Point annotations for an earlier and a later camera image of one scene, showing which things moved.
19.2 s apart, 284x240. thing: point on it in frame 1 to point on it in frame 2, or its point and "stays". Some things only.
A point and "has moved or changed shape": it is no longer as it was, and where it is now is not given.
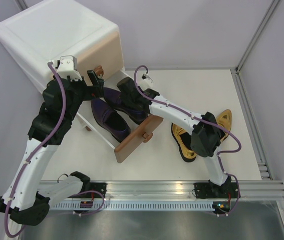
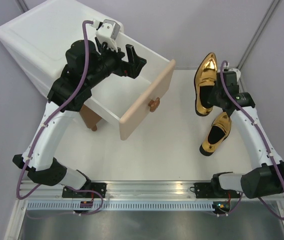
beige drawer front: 106,52 has moved or changed shape
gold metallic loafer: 183,140 to 205,80
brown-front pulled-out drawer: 87,115 has moved or changed shape
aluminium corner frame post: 235,72 stays
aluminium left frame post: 21,4 stays
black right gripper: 142,89 to 211,100
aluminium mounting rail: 70,189 stays
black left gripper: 97,84 to 135,63
